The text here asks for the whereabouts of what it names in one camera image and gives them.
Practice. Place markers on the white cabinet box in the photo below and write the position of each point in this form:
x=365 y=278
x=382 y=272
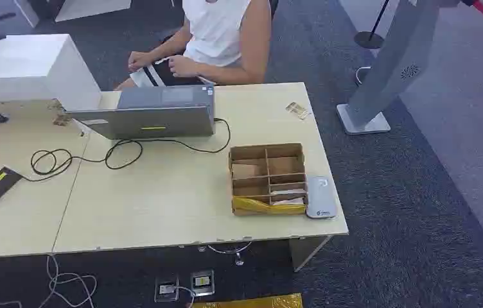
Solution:
x=33 y=68

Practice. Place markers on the grey laptop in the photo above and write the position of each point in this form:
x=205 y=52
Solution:
x=156 y=114

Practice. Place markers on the grey card reader device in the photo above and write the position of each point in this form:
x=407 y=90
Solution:
x=321 y=197

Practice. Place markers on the floor socket box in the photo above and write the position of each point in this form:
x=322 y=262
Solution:
x=202 y=282
x=166 y=288

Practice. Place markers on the wooden compartment box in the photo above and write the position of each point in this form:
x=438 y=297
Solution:
x=267 y=178

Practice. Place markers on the small transparent card piece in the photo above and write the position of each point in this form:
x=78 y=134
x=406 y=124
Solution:
x=297 y=109

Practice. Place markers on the person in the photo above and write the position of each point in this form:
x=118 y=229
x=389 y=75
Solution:
x=220 y=38

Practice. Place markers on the black stanchion post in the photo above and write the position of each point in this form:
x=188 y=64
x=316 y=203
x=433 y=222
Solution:
x=371 y=34

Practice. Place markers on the white card in box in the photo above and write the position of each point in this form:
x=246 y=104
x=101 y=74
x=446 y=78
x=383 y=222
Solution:
x=287 y=201

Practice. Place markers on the desk leg panel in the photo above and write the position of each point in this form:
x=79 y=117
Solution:
x=307 y=251

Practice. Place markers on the grey kiosk stand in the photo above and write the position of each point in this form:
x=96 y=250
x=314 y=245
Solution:
x=390 y=63

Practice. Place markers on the yellow taped floor object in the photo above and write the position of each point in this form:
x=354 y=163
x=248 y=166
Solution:
x=254 y=302

